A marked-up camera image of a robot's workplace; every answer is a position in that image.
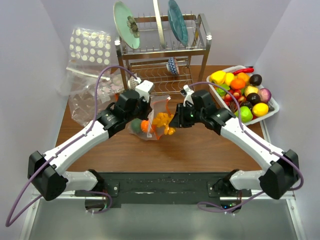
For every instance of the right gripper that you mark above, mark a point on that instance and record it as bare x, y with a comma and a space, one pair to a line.
178, 120

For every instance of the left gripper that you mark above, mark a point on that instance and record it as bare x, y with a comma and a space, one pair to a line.
147, 109

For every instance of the orange fruit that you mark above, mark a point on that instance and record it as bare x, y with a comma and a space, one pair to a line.
237, 84
144, 125

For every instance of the dark green avocado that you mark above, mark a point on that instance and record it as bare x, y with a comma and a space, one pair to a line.
135, 125

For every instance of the orange zip top bag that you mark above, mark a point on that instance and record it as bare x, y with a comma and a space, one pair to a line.
159, 104

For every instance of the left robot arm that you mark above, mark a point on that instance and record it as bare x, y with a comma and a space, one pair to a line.
48, 172

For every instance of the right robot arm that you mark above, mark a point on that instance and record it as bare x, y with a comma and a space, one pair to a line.
279, 169

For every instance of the clear crumpled plastic bag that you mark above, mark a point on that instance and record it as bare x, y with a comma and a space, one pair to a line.
79, 87

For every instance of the polka dot plastic bag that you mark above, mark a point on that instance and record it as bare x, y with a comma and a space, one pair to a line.
89, 51

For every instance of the grey patterned bowl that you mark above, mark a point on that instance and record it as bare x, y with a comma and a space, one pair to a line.
132, 83

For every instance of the metal dish rack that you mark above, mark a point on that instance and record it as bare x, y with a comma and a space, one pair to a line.
149, 60

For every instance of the blue patterned bowl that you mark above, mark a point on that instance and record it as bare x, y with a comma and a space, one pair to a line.
172, 66

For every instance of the light green pepper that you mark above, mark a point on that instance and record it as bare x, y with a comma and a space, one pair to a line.
222, 92

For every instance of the yellow bell pepper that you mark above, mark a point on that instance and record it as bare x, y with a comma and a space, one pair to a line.
218, 77

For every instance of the green apple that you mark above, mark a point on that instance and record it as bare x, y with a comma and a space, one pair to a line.
245, 114

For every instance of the pale yellow pear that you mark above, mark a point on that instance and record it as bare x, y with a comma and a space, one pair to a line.
250, 89

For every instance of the dark mangosteen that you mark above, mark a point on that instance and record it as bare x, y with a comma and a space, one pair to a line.
253, 98
255, 80

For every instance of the yellow lemon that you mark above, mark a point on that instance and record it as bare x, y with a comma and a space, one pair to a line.
260, 109

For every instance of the red chili pepper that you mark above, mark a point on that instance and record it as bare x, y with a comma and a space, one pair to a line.
244, 70

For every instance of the green floral plate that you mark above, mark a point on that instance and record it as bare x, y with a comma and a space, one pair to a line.
126, 25

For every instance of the purple onion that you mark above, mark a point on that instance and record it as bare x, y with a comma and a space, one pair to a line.
265, 95

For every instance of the beige plate on edge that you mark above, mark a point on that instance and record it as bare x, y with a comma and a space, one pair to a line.
159, 24

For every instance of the teal plate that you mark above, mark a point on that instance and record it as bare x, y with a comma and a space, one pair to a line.
177, 23

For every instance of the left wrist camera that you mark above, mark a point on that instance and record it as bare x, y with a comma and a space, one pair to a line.
144, 89

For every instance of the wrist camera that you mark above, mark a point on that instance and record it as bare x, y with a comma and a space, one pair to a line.
187, 92
144, 89

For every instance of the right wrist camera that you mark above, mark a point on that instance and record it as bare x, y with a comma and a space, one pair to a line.
187, 92

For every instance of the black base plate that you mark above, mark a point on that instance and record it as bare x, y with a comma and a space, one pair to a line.
164, 188

